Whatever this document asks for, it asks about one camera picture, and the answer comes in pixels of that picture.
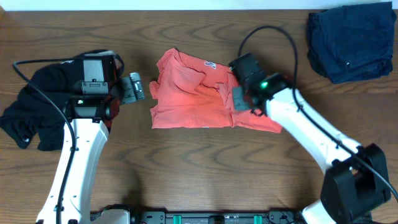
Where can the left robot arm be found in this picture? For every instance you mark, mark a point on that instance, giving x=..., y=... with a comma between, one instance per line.
x=89, y=116

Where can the folded navy blue garment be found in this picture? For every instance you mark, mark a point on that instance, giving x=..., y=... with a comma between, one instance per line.
x=352, y=43

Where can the red printed t-shirt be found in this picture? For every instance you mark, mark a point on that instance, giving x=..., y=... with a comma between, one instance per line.
x=196, y=93

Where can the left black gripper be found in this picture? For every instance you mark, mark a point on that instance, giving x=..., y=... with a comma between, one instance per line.
x=127, y=83

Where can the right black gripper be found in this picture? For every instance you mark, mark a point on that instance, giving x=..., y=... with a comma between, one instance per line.
x=239, y=104

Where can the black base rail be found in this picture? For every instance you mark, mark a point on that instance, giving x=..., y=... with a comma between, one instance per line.
x=149, y=215

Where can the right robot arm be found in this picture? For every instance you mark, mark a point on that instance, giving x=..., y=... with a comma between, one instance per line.
x=355, y=176

